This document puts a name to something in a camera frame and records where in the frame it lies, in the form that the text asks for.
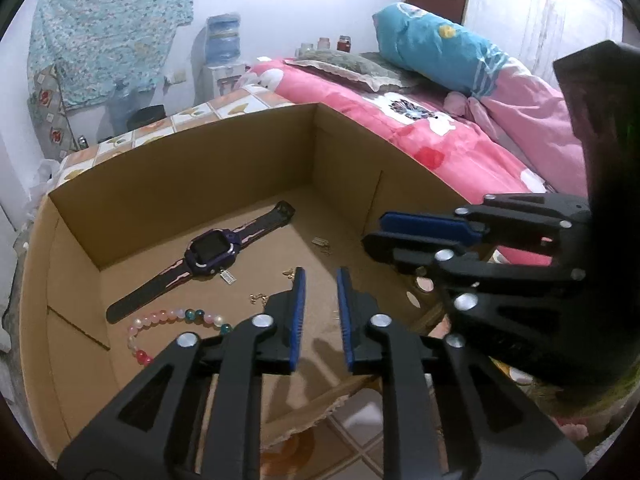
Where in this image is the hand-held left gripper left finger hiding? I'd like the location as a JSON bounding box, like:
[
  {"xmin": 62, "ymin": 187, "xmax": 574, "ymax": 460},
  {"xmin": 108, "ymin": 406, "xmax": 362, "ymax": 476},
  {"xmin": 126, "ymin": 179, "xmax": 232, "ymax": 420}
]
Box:
[{"xmin": 56, "ymin": 266, "xmax": 307, "ymax": 480}]

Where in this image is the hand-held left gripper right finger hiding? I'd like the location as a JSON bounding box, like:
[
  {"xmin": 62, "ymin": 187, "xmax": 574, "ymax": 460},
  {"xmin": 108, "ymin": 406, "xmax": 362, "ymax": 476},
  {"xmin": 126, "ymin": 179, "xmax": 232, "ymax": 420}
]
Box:
[{"xmin": 336, "ymin": 266, "xmax": 587, "ymax": 480}]

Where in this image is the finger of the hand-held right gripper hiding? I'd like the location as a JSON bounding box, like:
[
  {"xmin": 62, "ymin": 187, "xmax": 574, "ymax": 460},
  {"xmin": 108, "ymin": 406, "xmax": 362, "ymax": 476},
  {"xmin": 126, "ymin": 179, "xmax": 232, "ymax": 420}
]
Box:
[
  {"xmin": 379, "ymin": 192, "xmax": 593, "ymax": 249},
  {"xmin": 362, "ymin": 231, "xmax": 592, "ymax": 387}
]

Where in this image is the pink strap smartwatch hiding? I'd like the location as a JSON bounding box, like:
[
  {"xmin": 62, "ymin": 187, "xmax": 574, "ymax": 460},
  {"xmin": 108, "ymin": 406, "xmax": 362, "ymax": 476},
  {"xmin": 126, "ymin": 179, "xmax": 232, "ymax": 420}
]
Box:
[{"xmin": 106, "ymin": 201, "xmax": 297, "ymax": 324}]

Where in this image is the pastel bead bracelet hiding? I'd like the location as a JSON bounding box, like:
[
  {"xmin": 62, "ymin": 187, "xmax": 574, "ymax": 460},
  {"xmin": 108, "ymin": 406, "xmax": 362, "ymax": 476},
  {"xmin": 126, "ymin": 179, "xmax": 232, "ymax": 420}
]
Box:
[{"xmin": 126, "ymin": 307, "xmax": 233, "ymax": 367}]

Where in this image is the brown cardboard box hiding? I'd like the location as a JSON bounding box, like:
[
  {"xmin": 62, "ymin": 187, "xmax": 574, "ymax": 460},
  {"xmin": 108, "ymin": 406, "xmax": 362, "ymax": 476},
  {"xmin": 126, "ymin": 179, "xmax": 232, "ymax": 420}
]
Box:
[{"xmin": 19, "ymin": 101, "xmax": 471, "ymax": 468}]

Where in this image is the light pink blanket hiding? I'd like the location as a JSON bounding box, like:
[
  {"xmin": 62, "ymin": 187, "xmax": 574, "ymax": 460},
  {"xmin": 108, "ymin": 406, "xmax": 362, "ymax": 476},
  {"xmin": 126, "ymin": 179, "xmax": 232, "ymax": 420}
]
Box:
[{"xmin": 442, "ymin": 57, "xmax": 593, "ymax": 196}]

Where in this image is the pink floral quilt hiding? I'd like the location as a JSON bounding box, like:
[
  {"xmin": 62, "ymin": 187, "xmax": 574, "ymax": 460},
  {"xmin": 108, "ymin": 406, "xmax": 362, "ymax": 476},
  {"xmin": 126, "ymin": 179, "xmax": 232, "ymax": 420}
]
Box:
[{"xmin": 247, "ymin": 57, "xmax": 561, "ymax": 266}]

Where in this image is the grey-green lace pillow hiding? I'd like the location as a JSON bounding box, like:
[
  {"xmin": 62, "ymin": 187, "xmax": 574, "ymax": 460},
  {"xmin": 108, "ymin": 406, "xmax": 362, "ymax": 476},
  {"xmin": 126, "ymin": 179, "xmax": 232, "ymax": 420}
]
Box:
[{"xmin": 284, "ymin": 50, "xmax": 426, "ymax": 93}]

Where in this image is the teal pillow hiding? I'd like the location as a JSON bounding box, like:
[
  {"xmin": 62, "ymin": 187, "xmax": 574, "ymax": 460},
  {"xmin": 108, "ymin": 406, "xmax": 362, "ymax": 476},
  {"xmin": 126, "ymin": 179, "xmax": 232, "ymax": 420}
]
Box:
[{"xmin": 372, "ymin": 2, "xmax": 518, "ymax": 98}]

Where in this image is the leaf pattern tablecloth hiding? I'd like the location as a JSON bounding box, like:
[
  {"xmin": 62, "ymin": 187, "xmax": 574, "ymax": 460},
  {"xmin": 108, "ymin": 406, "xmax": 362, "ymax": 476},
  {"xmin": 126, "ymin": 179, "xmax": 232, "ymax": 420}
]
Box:
[{"xmin": 52, "ymin": 82, "xmax": 556, "ymax": 480}]

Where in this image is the person's fluffy patterned clothing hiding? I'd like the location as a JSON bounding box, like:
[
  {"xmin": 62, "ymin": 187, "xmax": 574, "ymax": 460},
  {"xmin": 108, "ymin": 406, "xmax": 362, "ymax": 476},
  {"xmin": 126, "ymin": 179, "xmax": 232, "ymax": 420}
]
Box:
[{"xmin": 495, "ymin": 355, "xmax": 636, "ymax": 461}]

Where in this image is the white water dispenser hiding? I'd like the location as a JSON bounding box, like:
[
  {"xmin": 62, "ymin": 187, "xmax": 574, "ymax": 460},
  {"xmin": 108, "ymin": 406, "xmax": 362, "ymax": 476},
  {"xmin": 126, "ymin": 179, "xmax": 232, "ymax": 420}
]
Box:
[{"xmin": 200, "ymin": 62, "xmax": 251, "ymax": 103}]

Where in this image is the black pot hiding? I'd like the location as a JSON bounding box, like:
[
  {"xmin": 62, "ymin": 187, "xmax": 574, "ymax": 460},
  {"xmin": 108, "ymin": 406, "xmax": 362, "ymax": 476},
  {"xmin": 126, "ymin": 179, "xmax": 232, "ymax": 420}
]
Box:
[{"xmin": 127, "ymin": 105, "xmax": 167, "ymax": 131}]

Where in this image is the blue water jug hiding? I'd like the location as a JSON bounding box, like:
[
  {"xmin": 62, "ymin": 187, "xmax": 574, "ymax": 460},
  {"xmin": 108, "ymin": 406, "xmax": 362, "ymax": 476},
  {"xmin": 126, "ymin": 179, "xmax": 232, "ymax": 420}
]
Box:
[{"xmin": 206, "ymin": 14, "xmax": 242, "ymax": 66}]

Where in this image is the white plastic bag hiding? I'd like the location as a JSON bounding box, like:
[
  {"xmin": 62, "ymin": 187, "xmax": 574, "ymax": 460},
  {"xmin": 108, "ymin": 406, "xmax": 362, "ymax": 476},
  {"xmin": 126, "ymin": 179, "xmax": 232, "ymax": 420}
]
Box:
[{"xmin": 22, "ymin": 157, "xmax": 63, "ymax": 201}]

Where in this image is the checkered red pattern cloth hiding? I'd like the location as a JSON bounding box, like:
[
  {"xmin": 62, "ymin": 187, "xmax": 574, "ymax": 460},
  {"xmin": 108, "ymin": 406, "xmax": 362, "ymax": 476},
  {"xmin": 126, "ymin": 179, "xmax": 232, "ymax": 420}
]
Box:
[{"xmin": 27, "ymin": 62, "xmax": 81, "ymax": 158}]

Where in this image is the teal floral cloth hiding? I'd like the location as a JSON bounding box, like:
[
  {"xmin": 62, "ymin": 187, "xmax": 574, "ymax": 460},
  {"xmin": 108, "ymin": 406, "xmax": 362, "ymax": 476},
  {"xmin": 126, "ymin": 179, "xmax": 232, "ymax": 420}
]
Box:
[{"xmin": 27, "ymin": 0, "xmax": 196, "ymax": 111}]

